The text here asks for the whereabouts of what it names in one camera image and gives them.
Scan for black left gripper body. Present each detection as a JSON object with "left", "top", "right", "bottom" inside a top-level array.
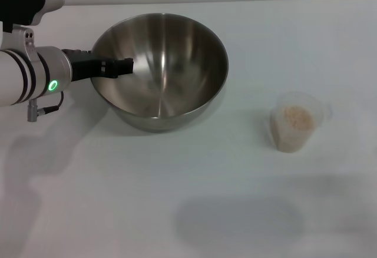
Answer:
[{"left": 61, "top": 48, "right": 103, "bottom": 82}]

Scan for stainless steel mixing bowl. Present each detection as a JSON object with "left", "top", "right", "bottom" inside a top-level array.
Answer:
[{"left": 90, "top": 12, "right": 230, "bottom": 133}]

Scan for translucent plastic measuring cup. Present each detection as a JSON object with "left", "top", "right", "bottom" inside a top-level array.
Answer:
[{"left": 270, "top": 91, "right": 333, "bottom": 154}]

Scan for white rice grains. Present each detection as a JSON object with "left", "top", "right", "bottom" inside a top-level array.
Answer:
[{"left": 276, "top": 105, "right": 313, "bottom": 153}]

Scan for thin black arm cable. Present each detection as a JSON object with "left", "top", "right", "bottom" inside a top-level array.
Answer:
[{"left": 36, "top": 91, "right": 64, "bottom": 113}]

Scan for silver cable connector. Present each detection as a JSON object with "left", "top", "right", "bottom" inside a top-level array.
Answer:
[{"left": 27, "top": 98, "right": 39, "bottom": 123}]

